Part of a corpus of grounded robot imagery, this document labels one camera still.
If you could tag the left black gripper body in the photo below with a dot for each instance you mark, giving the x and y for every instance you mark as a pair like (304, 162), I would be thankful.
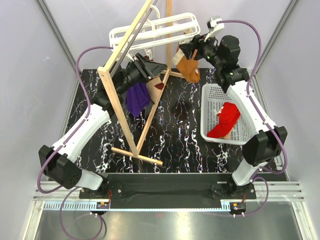
(136, 73)

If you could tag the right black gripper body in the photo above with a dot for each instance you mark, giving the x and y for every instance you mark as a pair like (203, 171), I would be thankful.
(203, 48)

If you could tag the beige striped sock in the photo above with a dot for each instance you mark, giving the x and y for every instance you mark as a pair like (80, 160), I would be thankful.
(154, 88)

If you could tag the white plastic clip hanger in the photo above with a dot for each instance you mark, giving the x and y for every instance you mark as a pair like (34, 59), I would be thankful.
(161, 31)

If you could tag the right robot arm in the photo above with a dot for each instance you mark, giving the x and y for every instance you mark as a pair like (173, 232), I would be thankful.
(267, 138)

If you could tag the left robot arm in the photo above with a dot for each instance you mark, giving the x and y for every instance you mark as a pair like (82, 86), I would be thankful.
(58, 162)

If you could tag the orange sock with cream cuff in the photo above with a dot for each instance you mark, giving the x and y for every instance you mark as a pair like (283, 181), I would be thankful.
(188, 68)

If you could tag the purple sock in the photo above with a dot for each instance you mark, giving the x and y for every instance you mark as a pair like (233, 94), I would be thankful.
(137, 98)

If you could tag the white perforated plastic basket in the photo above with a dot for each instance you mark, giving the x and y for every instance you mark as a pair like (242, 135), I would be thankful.
(212, 99)

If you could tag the grey metal rack rod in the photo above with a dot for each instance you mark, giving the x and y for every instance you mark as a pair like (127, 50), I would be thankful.
(129, 37)

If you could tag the red sock in basket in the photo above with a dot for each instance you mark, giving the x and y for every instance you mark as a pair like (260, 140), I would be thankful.
(228, 116)

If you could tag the black marble pattern mat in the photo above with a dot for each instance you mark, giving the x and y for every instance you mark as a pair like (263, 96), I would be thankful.
(174, 137)

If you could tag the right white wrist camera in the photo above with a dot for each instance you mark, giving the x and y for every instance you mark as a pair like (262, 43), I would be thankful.
(214, 27)

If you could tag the wooden drying rack frame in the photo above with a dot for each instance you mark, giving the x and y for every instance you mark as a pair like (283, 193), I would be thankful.
(135, 149)

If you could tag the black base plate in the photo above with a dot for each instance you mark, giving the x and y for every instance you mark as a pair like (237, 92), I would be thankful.
(171, 191)

